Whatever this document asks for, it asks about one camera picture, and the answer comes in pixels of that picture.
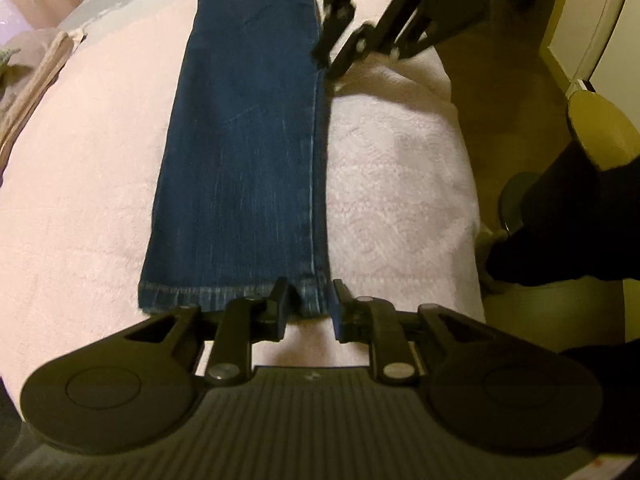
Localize blue denim jeans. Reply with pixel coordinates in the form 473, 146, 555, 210
136, 0, 334, 319

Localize beige folded blanket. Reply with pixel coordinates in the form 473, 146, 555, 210
0, 30, 89, 161

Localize grey round object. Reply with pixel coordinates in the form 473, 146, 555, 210
498, 172, 542, 235

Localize person's black trouser leg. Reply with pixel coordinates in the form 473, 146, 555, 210
486, 144, 640, 288

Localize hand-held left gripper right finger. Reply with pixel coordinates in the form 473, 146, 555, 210
332, 278, 502, 386

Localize white door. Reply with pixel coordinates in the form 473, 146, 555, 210
544, 0, 640, 97

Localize yellowish round stool seat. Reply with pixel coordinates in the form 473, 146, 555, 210
566, 90, 640, 172

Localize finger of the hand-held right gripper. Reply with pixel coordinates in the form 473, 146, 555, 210
326, 0, 452, 80
311, 0, 382, 69

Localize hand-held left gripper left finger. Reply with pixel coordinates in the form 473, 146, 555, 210
121, 278, 292, 387

